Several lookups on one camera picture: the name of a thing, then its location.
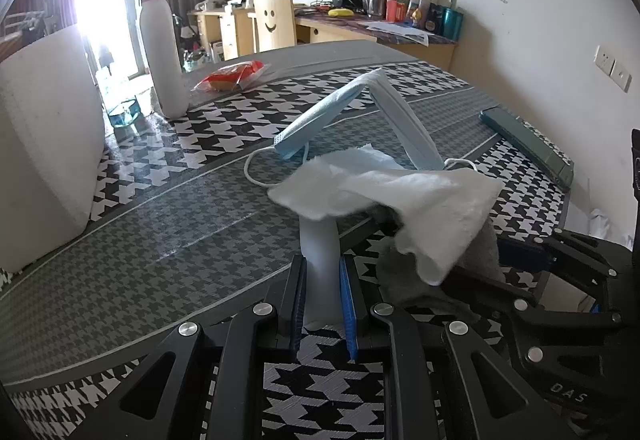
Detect grey sock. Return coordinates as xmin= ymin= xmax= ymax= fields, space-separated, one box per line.
xmin=376 ymin=202 xmax=504 ymax=321

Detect white tissue cloth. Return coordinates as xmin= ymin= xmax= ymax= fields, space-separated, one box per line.
xmin=267 ymin=143 xmax=507 ymax=288

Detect houndstooth tablecloth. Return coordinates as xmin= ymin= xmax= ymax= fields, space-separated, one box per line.
xmin=1 ymin=41 xmax=567 ymax=439

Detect red snack packet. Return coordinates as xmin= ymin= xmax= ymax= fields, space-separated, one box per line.
xmin=192 ymin=60 xmax=270 ymax=92

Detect dark green flat case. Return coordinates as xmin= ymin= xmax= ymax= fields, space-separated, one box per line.
xmin=480 ymin=106 xmax=574 ymax=192

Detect wooden smiley face chair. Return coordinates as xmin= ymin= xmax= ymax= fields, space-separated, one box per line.
xmin=253 ymin=0 xmax=297 ymax=52

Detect long wooden desk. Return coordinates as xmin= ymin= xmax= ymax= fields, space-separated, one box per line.
xmin=188 ymin=9 xmax=458 ymax=70

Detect yellow object on desk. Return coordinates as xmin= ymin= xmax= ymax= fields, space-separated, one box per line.
xmin=328 ymin=8 xmax=355 ymax=18

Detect papers on desk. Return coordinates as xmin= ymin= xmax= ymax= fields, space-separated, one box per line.
xmin=361 ymin=21 xmax=431 ymax=47

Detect white lotion bottle red pump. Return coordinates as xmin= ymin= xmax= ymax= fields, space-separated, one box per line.
xmin=139 ymin=0 xmax=189 ymax=119

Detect white styrofoam box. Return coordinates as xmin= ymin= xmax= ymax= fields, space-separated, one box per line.
xmin=1 ymin=26 xmax=104 ymax=272

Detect glass balcony door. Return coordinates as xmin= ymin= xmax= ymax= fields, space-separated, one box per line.
xmin=69 ymin=0 xmax=144 ymax=82

